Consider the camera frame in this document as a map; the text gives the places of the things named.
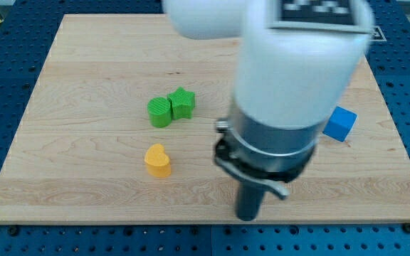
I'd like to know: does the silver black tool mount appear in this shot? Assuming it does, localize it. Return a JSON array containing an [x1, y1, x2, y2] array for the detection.
[[214, 101, 325, 200]]

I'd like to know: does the blue cube block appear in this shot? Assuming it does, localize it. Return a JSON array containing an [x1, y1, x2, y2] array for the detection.
[[322, 106, 357, 142]]

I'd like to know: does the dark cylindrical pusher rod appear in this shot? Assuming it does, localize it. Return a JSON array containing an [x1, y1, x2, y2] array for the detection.
[[236, 183, 265, 221]]

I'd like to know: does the green cylinder block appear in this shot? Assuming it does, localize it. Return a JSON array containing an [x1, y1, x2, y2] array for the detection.
[[147, 97, 172, 128]]

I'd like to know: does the green star block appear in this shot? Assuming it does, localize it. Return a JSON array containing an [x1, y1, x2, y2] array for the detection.
[[167, 87, 195, 119]]

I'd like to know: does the black white fiducial tag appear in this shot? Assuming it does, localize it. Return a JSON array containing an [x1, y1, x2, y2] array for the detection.
[[266, 0, 372, 34]]

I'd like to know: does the yellow heart block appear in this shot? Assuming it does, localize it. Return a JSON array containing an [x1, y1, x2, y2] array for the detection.
[[144, 144, 172, 178]]

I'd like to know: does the wooden board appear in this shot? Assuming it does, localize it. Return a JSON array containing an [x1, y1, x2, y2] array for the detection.
[[0, 14, 410, 225]]

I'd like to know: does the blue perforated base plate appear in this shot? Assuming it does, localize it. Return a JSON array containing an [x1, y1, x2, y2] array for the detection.
[[0, 0, 410, 255]]

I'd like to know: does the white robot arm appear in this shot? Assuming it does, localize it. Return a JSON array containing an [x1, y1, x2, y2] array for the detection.
[[162, 0, 374, 221]]

